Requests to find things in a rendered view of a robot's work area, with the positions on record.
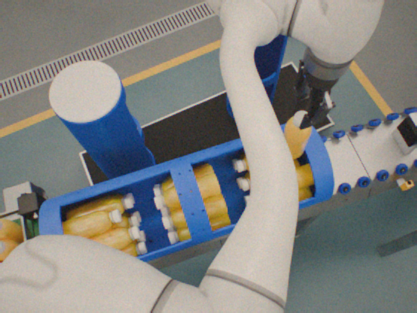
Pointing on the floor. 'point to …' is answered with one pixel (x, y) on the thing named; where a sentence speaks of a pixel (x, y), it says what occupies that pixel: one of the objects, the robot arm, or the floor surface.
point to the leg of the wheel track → (304, 225)
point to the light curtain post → (398, 244)
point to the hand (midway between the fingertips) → (304, 112)
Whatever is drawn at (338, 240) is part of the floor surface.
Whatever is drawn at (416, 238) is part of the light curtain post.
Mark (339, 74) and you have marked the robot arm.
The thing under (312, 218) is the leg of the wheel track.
